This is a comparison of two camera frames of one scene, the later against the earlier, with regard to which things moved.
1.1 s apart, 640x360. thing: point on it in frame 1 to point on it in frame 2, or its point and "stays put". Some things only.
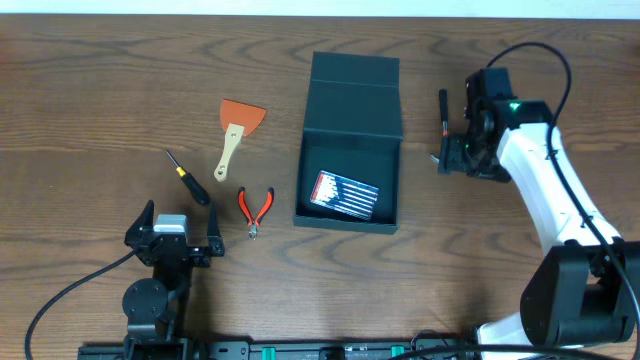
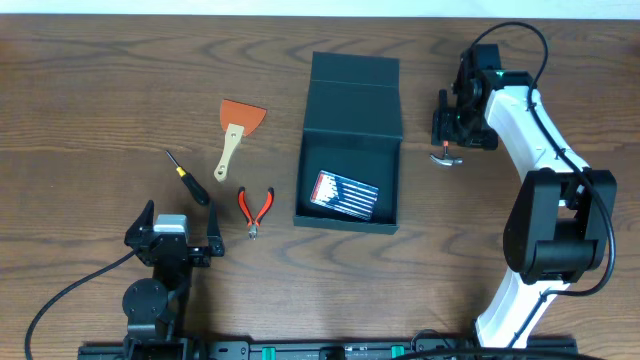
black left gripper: x=170 y=251 stays put
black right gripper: x=456 y=144 to x=443 y=130
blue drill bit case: x=345 y=195 stays put
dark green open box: x=352 y=128 stays put
